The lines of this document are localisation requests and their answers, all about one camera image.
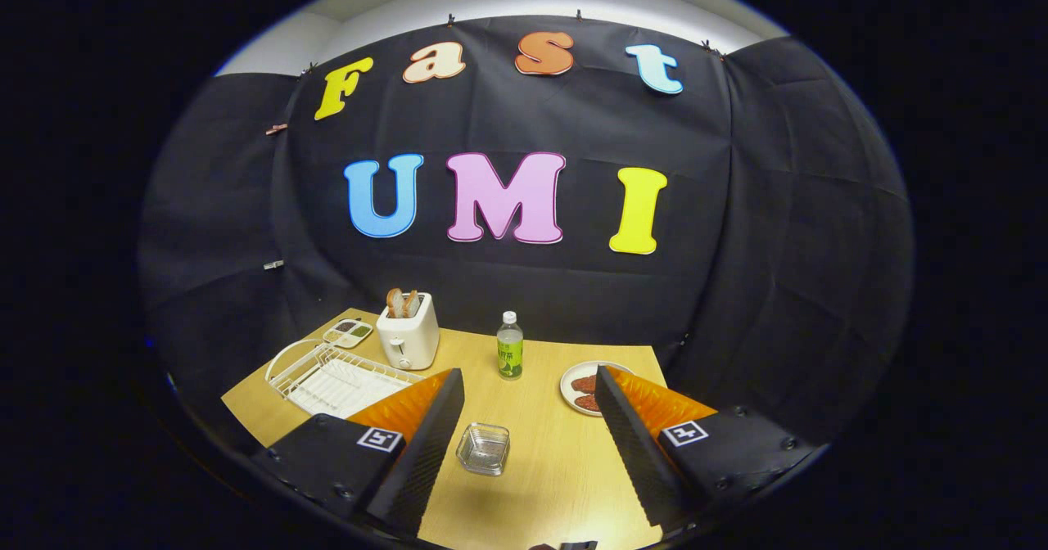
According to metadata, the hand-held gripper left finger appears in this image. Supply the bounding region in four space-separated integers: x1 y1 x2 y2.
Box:
250 367 466 541

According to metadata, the white wire dish rack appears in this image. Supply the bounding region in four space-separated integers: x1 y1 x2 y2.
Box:
264 338 427 420

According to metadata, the green tea bottle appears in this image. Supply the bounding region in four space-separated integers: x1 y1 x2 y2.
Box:
497 311 525 381

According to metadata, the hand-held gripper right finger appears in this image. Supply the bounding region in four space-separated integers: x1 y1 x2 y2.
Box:
594 364 820 530

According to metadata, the metal wire basket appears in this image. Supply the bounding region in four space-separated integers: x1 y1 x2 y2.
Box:
455 422 511 477

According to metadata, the white plate with meat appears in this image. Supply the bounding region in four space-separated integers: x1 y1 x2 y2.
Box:
559 360 635 417

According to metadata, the black backdrop cloth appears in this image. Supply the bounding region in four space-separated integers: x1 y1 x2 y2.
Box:
138 14 916 453

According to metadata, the white toaster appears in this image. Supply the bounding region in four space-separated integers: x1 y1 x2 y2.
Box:
376 292 440 371

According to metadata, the divided white snack tray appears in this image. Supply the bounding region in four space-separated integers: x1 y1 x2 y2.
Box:
323 318 374 349

